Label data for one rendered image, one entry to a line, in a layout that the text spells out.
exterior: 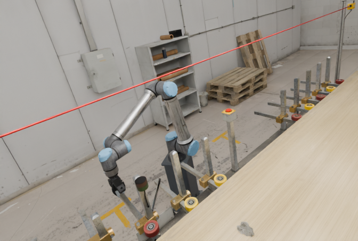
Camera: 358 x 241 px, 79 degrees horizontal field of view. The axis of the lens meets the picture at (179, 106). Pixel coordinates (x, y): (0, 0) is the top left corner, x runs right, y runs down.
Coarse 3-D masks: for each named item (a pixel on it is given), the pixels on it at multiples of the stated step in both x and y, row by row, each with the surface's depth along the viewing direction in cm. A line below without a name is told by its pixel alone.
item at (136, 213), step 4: (120, 196) 146; (124, 196) 145; (124, 200) 142; (128, 200) 141; (128, 204) 138; (132, 204) 137; (128, 208) 138; (132, 208) 134; (132, 212) 133; (136, 212) 131; (136, 216) 128; (140, 216) 128; (156, 236) 116
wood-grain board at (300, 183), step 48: (336, 96) 209; (288, 144) 156; (336, 144) 147; (240, 192) 125; (288, 192) 119; (336, 192) 113; (192, 240) 104; (240, 240) 99; (288, 240) 95; (336, 240) 92
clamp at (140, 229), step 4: (152, 212) 127; (156, 212) 127; (144, 216) 126; (156, 216) 126; (140, 220) 124; (144, 220) 123; (148, 220) 123; (156, 220) 126; (140, 224) 121; (144, 224) 121; (136, 228) 122; (140, 228) 120; (140, 232) 120
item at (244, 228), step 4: (240, 224) 106; (244, 224) 104; (248, 224) 106; (240, 228) 103; (244, 228) 103; (248, 228) 103; (252, 228) 103; (240, 232) 102; (244, 232) 102; (248, 232) 101; (252, 232) 100
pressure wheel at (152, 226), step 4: (152, 220) 118; (148, 224) 116; (152, 224) 116; (156, 224) 115; (144, 228) 114; (148, 228) 114; (152, 228) 114; (156, 228) 113; (144, 232) 114; (148, 232) 111; (152, 232) 111; (156, 232) 112; (148, 236) 112; (152, 236) 112
